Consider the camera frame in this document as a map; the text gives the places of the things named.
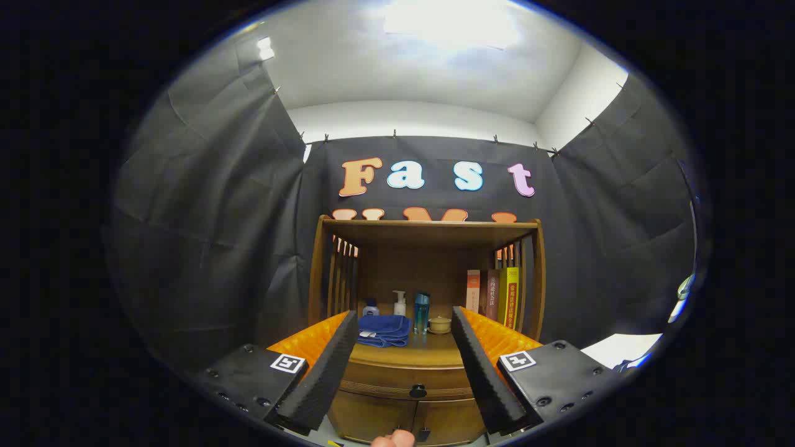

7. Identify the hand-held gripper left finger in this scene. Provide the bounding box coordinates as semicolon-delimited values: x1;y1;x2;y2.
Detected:
199;310;360;435

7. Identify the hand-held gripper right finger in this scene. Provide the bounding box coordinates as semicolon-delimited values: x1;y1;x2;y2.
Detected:
451;305;616;436

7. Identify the wooden drawer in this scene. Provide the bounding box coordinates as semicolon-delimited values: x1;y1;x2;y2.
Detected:
338;360;476;401

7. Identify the wooden countertop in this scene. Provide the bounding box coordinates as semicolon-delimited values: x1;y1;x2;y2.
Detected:
349;314;525;368

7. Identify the wooden cabinet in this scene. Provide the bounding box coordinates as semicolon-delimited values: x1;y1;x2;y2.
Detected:
307;214;547;446

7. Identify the blue folded towel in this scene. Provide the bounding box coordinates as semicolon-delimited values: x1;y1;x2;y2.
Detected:
357;315;412;348

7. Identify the brown book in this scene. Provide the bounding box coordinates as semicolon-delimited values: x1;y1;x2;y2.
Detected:
480;269;501;320

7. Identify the yellow book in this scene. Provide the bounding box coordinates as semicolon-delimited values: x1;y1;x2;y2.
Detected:
497;267;520;330

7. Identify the white desk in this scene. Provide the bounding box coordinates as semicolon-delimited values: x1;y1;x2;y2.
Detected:
581;333;663;370

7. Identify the black backdrop cloth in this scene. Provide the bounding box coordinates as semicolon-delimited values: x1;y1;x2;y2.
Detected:
106;22;699;373

